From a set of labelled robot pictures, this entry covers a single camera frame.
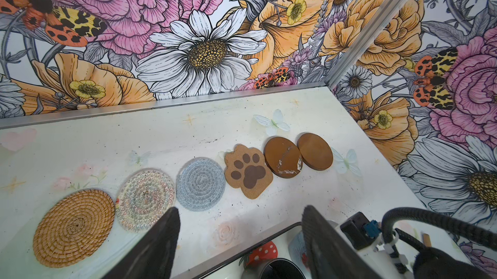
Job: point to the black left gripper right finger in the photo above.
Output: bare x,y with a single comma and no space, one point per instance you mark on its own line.
329,254

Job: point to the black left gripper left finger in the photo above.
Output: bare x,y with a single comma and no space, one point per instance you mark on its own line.
154,254

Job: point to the multicolour woven round coaster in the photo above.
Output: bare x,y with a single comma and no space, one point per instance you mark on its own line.
143,199

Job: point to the grey woven round coaster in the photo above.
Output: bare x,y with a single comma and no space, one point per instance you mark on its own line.
200,184

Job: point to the scratched brown round wooden coaster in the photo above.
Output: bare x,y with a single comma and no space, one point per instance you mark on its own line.
283,157

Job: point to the cork paw print coaster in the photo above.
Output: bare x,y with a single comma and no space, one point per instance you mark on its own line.
246,170

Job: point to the tan rattan round coaster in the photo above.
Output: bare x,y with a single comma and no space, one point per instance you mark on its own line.
74,228

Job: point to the white strawberry print tray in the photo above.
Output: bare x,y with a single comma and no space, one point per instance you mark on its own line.
281,241

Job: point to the black mug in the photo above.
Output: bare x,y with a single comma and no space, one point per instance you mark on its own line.
279,268

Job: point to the wooden stick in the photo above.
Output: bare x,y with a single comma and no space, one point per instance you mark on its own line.
426,240

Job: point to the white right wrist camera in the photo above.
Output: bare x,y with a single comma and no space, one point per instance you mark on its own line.
366,238

